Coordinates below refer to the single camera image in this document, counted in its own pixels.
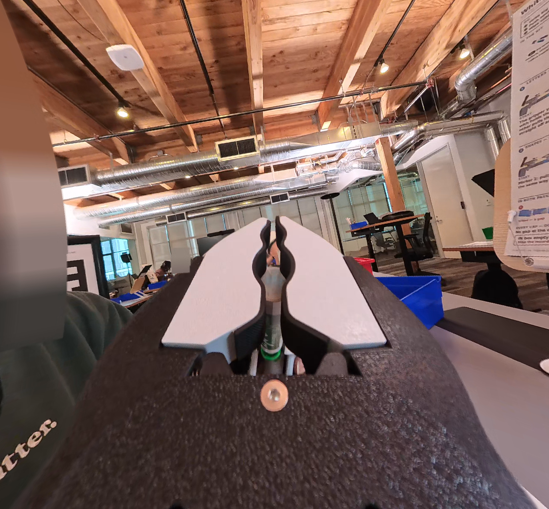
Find white door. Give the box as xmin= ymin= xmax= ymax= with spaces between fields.
xmin=418 ymin=145 xmax=472 ymax=257

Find black desk mat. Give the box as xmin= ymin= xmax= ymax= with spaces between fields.
xmin=437 ymin=307 xmax=549 ymax=372

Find wooden standing desk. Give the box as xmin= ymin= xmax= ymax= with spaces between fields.
xmin=347 ymin=213 xmax=426 ymax=277

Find white ceiling access point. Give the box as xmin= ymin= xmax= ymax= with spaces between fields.
xmin=106 ymin=45 xmax=144 ymax=71

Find person's green sweatshirt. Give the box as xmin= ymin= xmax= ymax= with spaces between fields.
xmin=0 ymin=290 xmax=134 ymax=509

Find green whiteboard marker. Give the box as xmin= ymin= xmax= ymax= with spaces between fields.
xmin=256 ymin=266 xmax=287 ymax=376

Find black floor lamp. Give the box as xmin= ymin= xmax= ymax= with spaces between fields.
xmin=321 ymin=193 xmax=345 ymax=257

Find printed instruction sheet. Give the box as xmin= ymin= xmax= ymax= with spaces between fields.
xmin=504 ymin=0 xmax=549 ymax=258

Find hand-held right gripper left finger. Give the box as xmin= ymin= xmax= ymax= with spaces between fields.
xmin=161 ymin=217 xmax=272 ymax=364

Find wooden support post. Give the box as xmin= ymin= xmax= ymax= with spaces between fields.
xmin=375 ymin=137 xmax=407 ymax=218

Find air vent grille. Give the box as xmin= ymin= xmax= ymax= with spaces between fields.
xmin=214 ymin=136 xmax=260 ymax=161
xmin=57 ymin=165 xmax=92 ymax=187

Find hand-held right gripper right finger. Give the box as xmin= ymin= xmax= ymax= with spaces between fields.
xmin=275 ymin=216 xmax=389 ymax=365

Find silver ventilation duct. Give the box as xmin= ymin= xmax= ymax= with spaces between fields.
xmin=455 ymin=33 xmax=513 ymax=104
xmin=73 ymin=175 xmax=331 ymax=227
xmin=92 ymin=138 xmax=382 ymax=186

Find blue plastic bin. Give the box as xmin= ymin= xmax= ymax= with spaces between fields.
xmin=374 ymin=275 xmax=443 ymax=330

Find black and white framed sign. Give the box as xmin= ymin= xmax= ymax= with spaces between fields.
xmin=66 ymin=235 xmax=110 ymax=300

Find black office chair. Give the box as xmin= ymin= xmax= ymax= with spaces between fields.
xmin=402 ymin=212 xmax=437 ymax=277
xmin=472 ymin=269 xmax=523 ymax=309

